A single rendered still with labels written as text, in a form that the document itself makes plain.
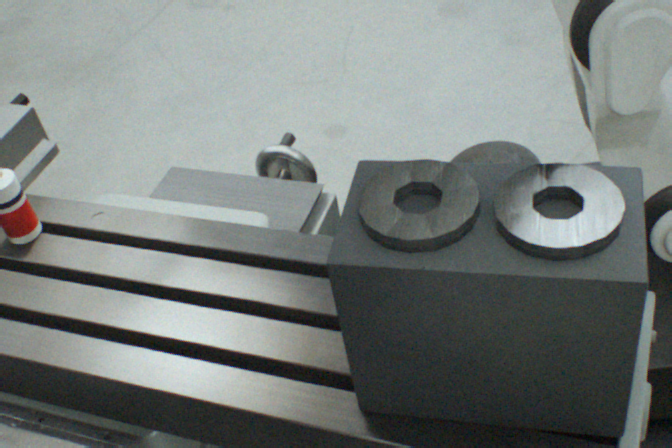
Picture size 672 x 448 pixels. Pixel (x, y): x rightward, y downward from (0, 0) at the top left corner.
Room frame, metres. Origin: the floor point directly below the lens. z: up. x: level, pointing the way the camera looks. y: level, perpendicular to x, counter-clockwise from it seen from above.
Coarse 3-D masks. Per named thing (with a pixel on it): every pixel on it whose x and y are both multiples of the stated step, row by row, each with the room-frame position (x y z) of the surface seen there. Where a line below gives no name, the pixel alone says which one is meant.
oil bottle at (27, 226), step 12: (0, 168) 0.76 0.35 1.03; (0, 180) 0.75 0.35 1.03; (12, 180) 0.75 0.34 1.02; (0, 192) 0.74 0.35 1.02; (12, 192) 0.74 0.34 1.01; (0, 204) 0.74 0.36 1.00; (12, 204) 0.74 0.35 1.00; (24, 204) 0.75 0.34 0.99; (0, 216) 0.74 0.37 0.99; (12, 216) 0.74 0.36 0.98; (24, 216) 0.74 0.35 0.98; (36, 216) 0.76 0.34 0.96; (12, 228) 0.74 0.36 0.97; (24, 228) 0.74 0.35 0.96; (36, 228) 0.75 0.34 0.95; (12, 240) 0.74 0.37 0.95; (24, 240) 0.74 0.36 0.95
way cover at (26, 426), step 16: (0, 416) 0.55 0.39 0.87; (16, 416) 0.55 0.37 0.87; (32, 416) 0.54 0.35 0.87; (48, 416) 0.54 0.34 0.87; (0, 432) 0.53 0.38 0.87; (16, 432) 0.52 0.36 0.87; (32, 432) 0.52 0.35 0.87; (48, 432) 0.52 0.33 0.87; (64, 432) 0.51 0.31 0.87; (80, 432) 0.51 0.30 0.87; (96, 432) 0.51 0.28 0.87; (112, 432) 0.51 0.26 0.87
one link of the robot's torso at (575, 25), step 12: (552, 0) 0.92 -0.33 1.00; (564, 0) 0.87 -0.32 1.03; (576, 0) 0.83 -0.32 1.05; (588, 0) 0.82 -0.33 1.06; (600, 0) 0.81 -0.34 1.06; (612, 0) 0.80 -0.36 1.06; (564, 12) 0.86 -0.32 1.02; (576, 12) 0.82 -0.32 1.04; (588, 12) 0.81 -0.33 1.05; (600, 12) 0.80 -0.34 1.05; (564, 24) 0.86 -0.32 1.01; (576, 24) 0.82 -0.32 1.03; (588, 24) 0.81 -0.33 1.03; (576, 36) 0.82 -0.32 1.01; (588, 36) 0.80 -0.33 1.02; (576, 48) 0.82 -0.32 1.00; (588, 48) 0.80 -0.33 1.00; (588, 60) 0.81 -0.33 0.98
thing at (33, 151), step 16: (0, 112) 0.92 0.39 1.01; (16, 112) 0.91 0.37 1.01; (32, 112) 0.92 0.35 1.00; (0, 128) 0.88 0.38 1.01; (16, 128) 0.89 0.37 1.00; (32, 128) 0.91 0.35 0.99; (0, 144) 0.86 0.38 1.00; (16, 144) 0.88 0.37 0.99; (32, 144) 0.90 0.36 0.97; (48, 144) 0.91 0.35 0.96; (0, 160) 0.85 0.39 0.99; (16, 160) 0.87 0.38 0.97; (32, 160) 0.88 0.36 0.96; (48, 160) 0.89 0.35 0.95; (16, 176) 0.85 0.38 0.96; (32, 176) 0.86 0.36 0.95
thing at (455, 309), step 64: (384, 192) 0.47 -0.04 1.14; (448, 192) 0.45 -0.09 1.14; (512, 192) 0.44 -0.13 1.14; (576, 192) 0.42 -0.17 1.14; (640, 192) 0.42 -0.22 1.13; (384, 256) 0.41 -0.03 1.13; (448, 256) 0.40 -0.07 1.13; (512, 256) 0.39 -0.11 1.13; (576, 256) 0.37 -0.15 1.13; (640, 256) 0.36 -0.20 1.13; (384, 320) 0.40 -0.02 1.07; (448, 320) 0.39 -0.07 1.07; (512, 320) 0.37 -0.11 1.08; (576, 320) 0.36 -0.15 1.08; (640, 320) 0.34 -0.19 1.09; (384, 384) 0.41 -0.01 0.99; (448, 384) 0.39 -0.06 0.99; (512, 384) 0.37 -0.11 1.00; (576, 384) 0.35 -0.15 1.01
